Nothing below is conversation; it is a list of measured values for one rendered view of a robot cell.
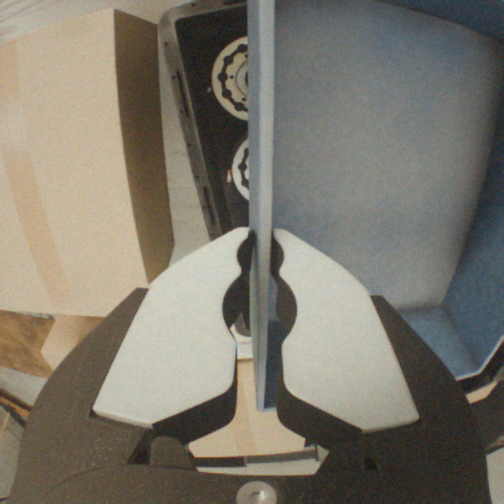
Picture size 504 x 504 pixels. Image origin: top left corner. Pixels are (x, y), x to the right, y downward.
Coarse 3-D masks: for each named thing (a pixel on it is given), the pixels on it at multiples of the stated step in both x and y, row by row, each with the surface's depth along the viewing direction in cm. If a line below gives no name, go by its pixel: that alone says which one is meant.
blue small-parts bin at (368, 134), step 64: (256, 0) 7; (320, 0) 11; (384, 0) 10; (448, 0) 8; (256, 64) 8; (320, 64) 13; (384, 64) 13; (448, 64) 12; (256, 128) 9; (320, 128) 14; (384, 128) 14; (448, 128) 14; (256, 192) 10; (320, 192) 16; (384, 192) 16; (448, 192) 16; (256, 256) 11; (384, 256) 19; (448, 256) 19; (256, 320) 13; (448, 320) 20; (256, 384) 15
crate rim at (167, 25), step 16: (208, 0) 21; (224, 0) 21; (240, 0) 23; (176, 16) 22; (192, 16) 22; (160, 32) 23; (176, 32) 23; (176, 48) 24; (176, 64) 24; (176, 80) 25; (176, 96) 26; (192, 112) 27; (192, 128) 28; (192, 144) 29; (192, 160) 30; (208, 176) 31; (208, 192) 31; (208, 208) 33; (208, 224) 33; (240, 320) 41
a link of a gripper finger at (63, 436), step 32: (128, 320) 7; (96, 352) 6; (64, 384) 6; (96, 384) 6; (32, 416) 5; (64, 416) 5; (96, 416) 5; (32, 448) 4; (64, 448) 4; (96, 448) 4; (128, 448) 5; (32, 480) 4
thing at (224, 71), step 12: (228, 48) 30; (240, 48) 30; (216, 60) 30; (228, 60) 31; (240, 60) 30; (216, 72) 31; (228, 72) 31; (216, 84) 32; (228, 84) 32; (216, 96) 32; (228, 96) 33; (240, 96) 33; (228, 108) 33; (240, 108) 34
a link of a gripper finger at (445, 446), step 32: (384, 320) 7; (416, 352) 7; (416, 384) 6; (448, 384) 6; (448, 416) 5; (384, 448) 5; (416, 448) 5; (448, 448) 4; (480, 448) 4; (448, 480) 4; (480, 480) 4
